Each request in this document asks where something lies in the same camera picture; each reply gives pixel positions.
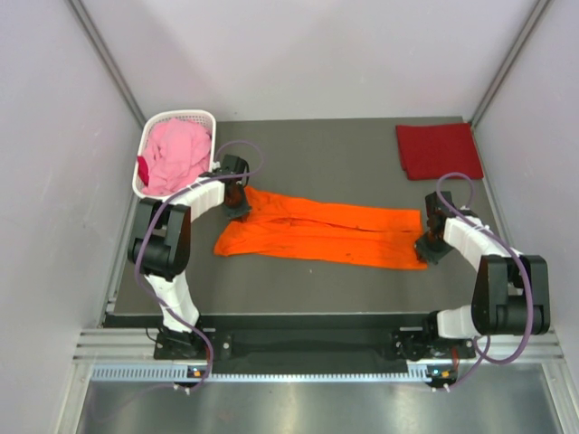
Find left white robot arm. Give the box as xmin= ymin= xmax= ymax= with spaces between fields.
xmin=128 ymin=155 xmax=251 ymax=360

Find pink t shirt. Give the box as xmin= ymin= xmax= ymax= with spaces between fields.
xmin=139 ymin=118 xmax=212 ymax=196

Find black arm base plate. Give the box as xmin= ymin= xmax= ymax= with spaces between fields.
xmin=153 ymin=323 xmax=476 ymax=363

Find orange t shirt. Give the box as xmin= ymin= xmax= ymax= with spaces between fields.
xmin=214 ymin=187 xmax=427 ymax=270

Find dark red cloth in basket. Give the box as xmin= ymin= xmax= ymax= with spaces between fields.
xmin=137 ymin=156 xmax=149 ymax=186

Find aluminium frame rail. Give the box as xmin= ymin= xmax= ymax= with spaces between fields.
xmin=71 ymin=325 xmax=566 ymax=363

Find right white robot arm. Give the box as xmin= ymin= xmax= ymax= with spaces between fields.
xmin=414 ymin=191 xmax=551 ymax=358

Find grey slotted cable duct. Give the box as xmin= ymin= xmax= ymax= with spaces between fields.
xmin=90 ymin=363 xmax=456 ymax=384

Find white plastic laundry basket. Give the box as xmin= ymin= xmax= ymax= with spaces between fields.
xmin=132 ymin=109 xmax=216 ymax=198

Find folded red t shirt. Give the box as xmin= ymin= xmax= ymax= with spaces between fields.
xmin=395 ymin=123 xmax=484 ymax=181

